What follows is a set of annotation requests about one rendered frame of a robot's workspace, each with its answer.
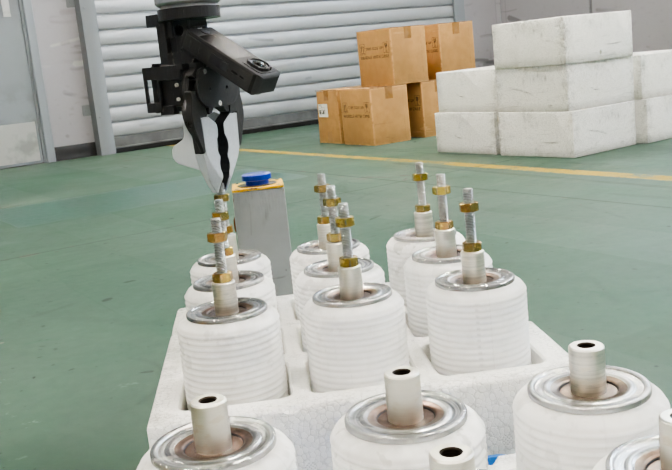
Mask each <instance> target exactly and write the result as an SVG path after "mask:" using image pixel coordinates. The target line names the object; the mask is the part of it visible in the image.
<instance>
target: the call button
mask: <svg viewBox="0 0 672 470"><path fill-rule="evenodd" d="M270 178H271V173H270V172H269V171H258V172H250V173H245V174H243V175H242V181H245V184H246V186H255V185H263V184H267V183H269V179H270Z"/></svg>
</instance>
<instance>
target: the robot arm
mask: <svg viewBox="0 0 672 470"><path fill-rule="evenodd" d="M219 1H220V0H154V3H155V6H156V7H157V8H160V9H161V10H158V11H157V14H155V15H149V16H145V18H146V25H147V28H156V30H157V37H158V45H159V53H160V60H161V63H158V64H152V67H151V68H142V73H143V81H144V88H145V96H146V103H147V111H148V113H156V114H158V113H161V115H173V114H180V112H181V111H182V117H183V121H184V123H183V128H184V138H183V140H182V141H180V142H179V143H178V144H176V145H175V146H174V147H173V150H172V153H173V158H174V160H175V161H176V162H177V163H178V164H181V165H184V166H187V167H191V168H194V169H197V170H200V171H201V173H202V175H203V177H204V180H205V182H206V183H207V185H208V186H209V188H210V189H211V191H212V192H213V193H219V191H220V188H221V184H222V183H224V186H225V188H224V189H225V191H226V190H227V189H228V187H229V184H230V180H231V177H232V174H233V171H234V168H235V165H236V162H237V158H238V154H239V146H240V145H241V142H242V133H243V123H244V110H243V103H242V99H241V95H240V88H241V89H242V90H244V91H245V92H247V93H249V94H250V95H259V94H262V93H267V92H273V91H274V90H275V87H276V84H277V81H278V79H279V76H280V71H279V70H277V69H276V68H274V67H273V66H271V65H270V64H269V63H267V62H266V61H264V60H262V59H260V58H259V57H257V56H255V55H254V54H252V53H251V52H249V51H248V50H246V49H244V48H243V47H241V46H240V45H238V44H237V43H235V42H234V41H232V40H230V39H229V38H227V37H226V36H224V35H223V34H221V33H220V32H218V31H216V30H215V29H213V28H212V27H207V20H206V19H212V18H218V17H221V13H220V5H216V3H218V2H219ZM148 80H151V82H152V89H153V97H154V103H151V102H150V95H149V88H148ZM213 108H215V109H217V110H218V111H219V112H220V113H218V112H212V111H213ZM221 113H222V114H221ZM207 114H208V116H207Z"/></svg>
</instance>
